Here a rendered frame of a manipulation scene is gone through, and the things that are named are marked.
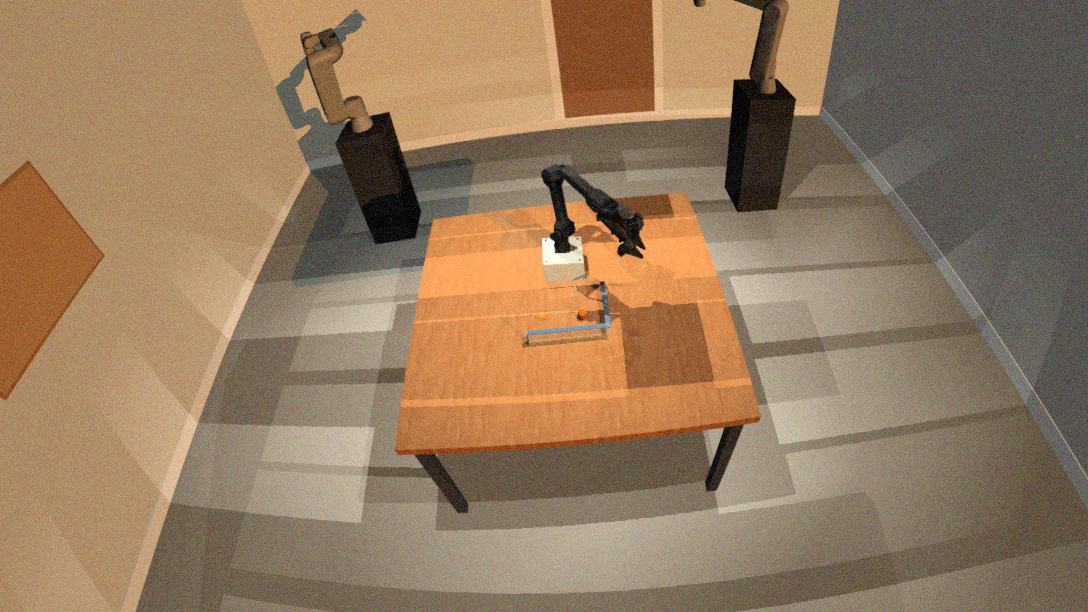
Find low clear l-shaped wall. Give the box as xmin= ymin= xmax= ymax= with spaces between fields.
xmin=528 ymin=327 xmax=611 ymax=345

